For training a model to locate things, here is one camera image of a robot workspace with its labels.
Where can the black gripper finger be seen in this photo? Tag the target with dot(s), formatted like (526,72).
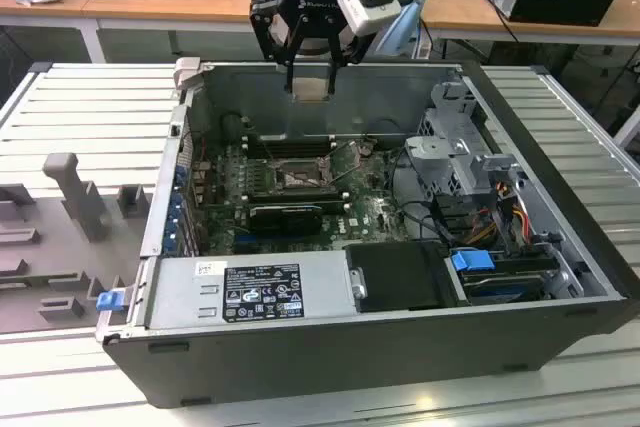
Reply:
(357,44)
(262,32)

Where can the small square silver CPU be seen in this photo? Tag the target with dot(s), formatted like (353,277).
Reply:
(310,90)

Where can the black RAM slot bank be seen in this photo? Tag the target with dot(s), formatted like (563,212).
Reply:
(280,147)
(300,195)

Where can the CPU socket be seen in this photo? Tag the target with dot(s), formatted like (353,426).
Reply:
(295,177)

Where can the blue expansion slot clips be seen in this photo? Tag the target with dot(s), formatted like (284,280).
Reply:
(176,212)

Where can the pale blue teach pendant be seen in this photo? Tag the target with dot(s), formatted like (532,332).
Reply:
(409,33)

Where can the silver metal drive cage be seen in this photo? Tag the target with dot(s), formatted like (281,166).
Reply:
(435,152)

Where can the green motherboard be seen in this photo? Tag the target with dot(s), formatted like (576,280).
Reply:
(370,207)

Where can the black graphics card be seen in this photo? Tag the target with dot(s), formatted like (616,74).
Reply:
(285,219)

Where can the black plastic shroud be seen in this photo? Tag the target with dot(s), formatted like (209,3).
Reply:
(400,277)

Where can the hard disk in blue carrier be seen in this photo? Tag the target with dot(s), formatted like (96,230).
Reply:
(470,261)

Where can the grey power supply unit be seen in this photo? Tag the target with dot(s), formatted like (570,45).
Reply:
(175,297)

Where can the grey parts rack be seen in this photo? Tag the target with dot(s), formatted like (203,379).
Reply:
(50,247)

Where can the blue plastic latch tab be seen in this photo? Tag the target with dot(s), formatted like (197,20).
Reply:
(110,302)

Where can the black open PC case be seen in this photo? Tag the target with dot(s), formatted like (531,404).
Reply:
(350,362)

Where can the white metal frame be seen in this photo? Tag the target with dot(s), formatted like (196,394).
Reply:
(631,129)

